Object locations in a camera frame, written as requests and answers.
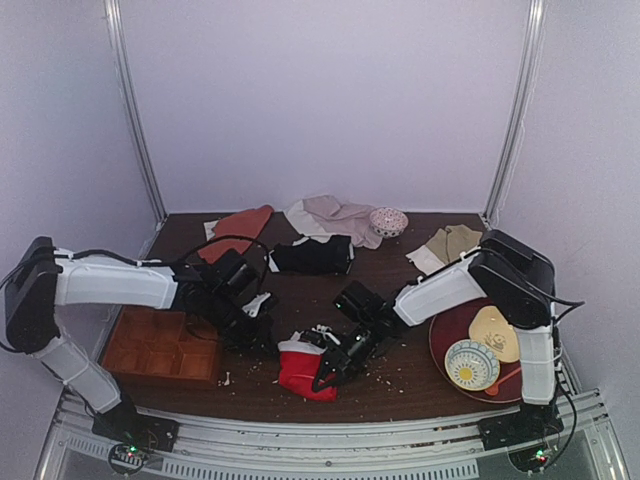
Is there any red white underwear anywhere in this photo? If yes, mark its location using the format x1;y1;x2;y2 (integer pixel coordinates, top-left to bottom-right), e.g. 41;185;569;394
278;331;338;403

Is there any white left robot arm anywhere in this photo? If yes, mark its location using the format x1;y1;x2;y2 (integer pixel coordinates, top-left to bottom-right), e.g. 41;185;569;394
1;236;275;415

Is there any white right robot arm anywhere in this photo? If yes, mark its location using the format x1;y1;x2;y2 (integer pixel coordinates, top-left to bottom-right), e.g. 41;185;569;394
310;230;581;406

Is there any black white underwear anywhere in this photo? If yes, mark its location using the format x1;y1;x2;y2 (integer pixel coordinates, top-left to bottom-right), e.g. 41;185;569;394
267;235;355;275

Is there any rust orange underwear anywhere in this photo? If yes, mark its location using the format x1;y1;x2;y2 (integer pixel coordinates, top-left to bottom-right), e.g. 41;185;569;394
197;205;274;264

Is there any beige white underwear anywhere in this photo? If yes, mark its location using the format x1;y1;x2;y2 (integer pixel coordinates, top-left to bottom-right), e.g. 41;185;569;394
406;224;482;275

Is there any mauve white underwear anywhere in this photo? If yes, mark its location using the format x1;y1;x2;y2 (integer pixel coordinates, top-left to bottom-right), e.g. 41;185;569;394
283;195;382;250

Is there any round red tray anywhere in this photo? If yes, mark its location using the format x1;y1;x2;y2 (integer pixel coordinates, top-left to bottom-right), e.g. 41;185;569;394
429;299;522;404

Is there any wooden compartment tray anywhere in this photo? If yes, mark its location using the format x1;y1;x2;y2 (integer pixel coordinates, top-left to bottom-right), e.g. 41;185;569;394
101;306;223;390

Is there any blue yellow patterned bowl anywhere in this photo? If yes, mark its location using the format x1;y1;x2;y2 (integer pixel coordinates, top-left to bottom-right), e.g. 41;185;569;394
444;339;501;392

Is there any red dotted white bowl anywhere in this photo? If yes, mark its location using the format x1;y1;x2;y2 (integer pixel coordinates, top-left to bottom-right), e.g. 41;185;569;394
369;207;409;238

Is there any yellow square panda plate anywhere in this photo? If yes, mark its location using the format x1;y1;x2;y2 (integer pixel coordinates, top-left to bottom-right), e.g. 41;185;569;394
468;306;520;364

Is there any orange plastic spoon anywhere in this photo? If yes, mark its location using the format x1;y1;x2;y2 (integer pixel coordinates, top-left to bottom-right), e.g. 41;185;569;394
484;367;521;396

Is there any left circuit board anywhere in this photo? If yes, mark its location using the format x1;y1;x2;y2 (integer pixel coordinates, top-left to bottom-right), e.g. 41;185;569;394
107;443;150;476

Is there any circuit board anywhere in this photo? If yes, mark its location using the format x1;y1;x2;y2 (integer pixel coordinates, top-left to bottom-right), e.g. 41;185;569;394
107;443;150;476
508;444;559;473

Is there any right circuit board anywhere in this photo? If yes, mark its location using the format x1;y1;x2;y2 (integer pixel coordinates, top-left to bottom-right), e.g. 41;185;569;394
508;444;559;473

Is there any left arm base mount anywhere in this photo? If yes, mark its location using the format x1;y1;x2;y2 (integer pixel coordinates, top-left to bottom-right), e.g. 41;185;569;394
85;394;179;452

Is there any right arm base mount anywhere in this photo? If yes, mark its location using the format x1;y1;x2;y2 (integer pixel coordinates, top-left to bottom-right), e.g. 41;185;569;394
477;403;564;450

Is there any front aluminium rail frame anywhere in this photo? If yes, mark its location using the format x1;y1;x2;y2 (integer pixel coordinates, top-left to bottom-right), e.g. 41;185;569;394
32;387;631;480

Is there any left aluminium corner post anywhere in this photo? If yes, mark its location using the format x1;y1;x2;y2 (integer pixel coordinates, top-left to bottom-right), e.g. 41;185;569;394
103;0;168;224

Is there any aluminium corner post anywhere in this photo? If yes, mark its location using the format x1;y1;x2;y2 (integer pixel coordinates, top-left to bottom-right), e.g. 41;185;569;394
483;0;547;229
103;0;168;224

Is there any right aluminium corner post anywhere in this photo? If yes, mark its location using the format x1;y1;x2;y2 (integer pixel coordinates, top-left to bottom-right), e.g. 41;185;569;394
483;0;547;229

